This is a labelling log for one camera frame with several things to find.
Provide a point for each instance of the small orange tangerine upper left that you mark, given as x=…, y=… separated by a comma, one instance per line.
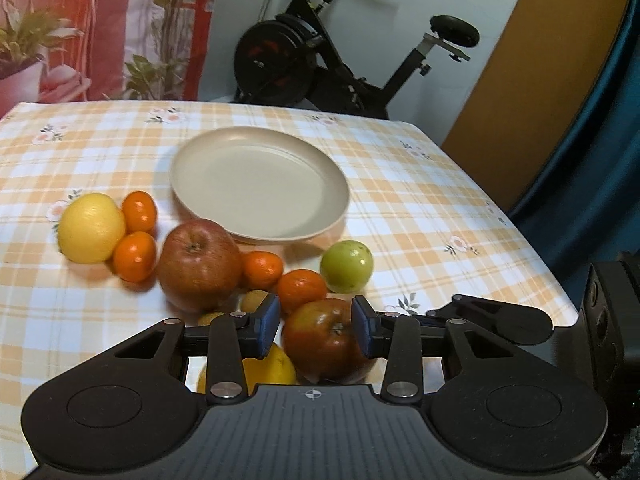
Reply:
x=140, y=212

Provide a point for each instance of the dark teal curtain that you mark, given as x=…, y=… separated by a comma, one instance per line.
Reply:
x=584, y=205

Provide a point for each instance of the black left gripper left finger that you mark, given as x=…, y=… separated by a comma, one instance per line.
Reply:
x=225, y=342

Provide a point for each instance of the floral red curtain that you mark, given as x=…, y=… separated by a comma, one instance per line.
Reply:
x=58, y=51

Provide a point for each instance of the small yellow fruit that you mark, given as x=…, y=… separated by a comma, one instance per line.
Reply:
x=207, y=318

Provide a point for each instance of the yellow lemon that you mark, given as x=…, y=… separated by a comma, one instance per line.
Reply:
x=90, y=229

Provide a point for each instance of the orange tangerine centre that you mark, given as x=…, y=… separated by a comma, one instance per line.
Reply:
x=261, y=270

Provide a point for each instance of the black exercise bike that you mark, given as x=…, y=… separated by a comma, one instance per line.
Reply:
x=292, y=58

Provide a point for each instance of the orange tangerine right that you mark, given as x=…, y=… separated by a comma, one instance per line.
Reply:
x=298, y=287

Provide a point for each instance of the orange wooden door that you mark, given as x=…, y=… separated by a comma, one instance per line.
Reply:
x=541, y=71

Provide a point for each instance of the black device at right edge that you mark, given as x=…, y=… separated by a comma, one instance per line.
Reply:
x=611, y=308

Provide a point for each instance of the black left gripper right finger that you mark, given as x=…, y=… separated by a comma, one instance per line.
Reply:
x=403, y=340

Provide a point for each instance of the checked orange tablecloth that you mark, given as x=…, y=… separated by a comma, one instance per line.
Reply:
x=432, y=230

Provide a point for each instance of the small orange tangerine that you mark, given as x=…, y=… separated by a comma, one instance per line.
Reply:
x=140, y=212
x=134, y=257

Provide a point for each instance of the small orange tangerine lower left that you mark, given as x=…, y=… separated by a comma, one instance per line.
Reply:
x=134, y=257

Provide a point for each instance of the green apple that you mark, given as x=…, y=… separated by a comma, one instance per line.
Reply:
x=346, y=266

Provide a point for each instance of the beige round plate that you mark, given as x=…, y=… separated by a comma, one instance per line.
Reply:
x=261, y=185

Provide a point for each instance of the small green-brown kiwi fruit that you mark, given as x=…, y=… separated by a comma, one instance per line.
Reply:
x=251, y=300

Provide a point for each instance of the yellow orange fruit under gripper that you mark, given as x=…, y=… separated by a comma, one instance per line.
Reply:
x=275, y=369

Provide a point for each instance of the large red apple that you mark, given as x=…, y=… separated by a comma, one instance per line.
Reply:
x=199, y=267

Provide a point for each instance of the red apple near gripper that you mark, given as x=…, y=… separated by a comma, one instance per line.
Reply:
x=319, y=340

